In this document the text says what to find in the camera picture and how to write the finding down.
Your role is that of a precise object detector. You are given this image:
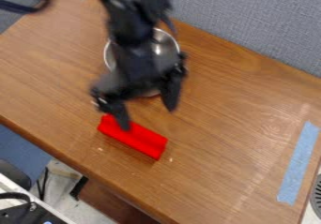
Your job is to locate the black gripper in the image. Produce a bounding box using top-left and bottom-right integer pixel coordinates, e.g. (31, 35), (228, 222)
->
(90, 30), (188, 131)

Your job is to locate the red rectangular block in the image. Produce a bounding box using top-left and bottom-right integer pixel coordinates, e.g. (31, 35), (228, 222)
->
(98, 114), (169, 160)

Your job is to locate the silver metal pot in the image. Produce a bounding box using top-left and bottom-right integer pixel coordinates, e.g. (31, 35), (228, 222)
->
(100, 28), (181, 92)

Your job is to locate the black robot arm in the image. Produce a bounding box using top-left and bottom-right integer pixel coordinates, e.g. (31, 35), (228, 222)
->
(90, 0), (188, 130)

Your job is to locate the black chair base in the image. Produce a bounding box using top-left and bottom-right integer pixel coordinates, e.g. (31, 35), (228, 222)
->
(0, 159), (31, 190)

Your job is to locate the blue tape strip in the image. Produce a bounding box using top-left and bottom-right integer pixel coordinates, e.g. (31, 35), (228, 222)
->
(277, 122), (321, 205)

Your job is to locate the grey round vent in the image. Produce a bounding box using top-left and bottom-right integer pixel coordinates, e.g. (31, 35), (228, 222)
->
(311, 173), (321, 220)

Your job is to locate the black device with cable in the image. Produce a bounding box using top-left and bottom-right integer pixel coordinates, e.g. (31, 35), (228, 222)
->
(0, 192), (69, 224)

